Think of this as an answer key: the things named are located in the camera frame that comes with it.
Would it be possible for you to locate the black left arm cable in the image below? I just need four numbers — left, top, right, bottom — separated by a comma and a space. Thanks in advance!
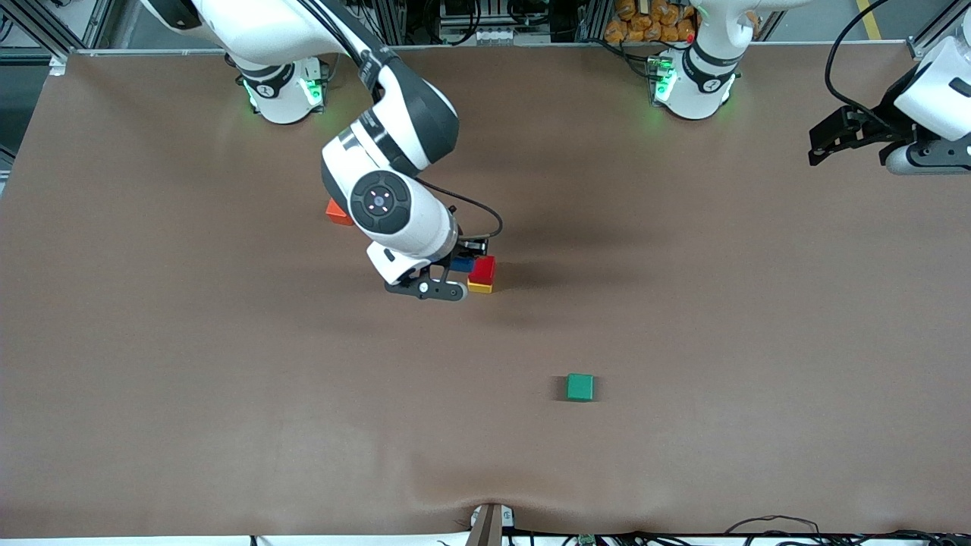
825, 0, 892, 126

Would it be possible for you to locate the metal table edge clamp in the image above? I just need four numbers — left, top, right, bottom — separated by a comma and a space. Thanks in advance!
467, 502, 517, 546

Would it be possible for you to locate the aluminium frame post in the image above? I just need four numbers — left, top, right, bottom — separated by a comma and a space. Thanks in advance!
15, 15, 73, 77
907, 0, 971, 60

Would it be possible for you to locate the bag of orange snacks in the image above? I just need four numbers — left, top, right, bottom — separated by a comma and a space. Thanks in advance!
605, 0, 699, 44

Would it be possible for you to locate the black looped cable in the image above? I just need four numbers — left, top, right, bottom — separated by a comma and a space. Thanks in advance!
724, 516, 820, 541

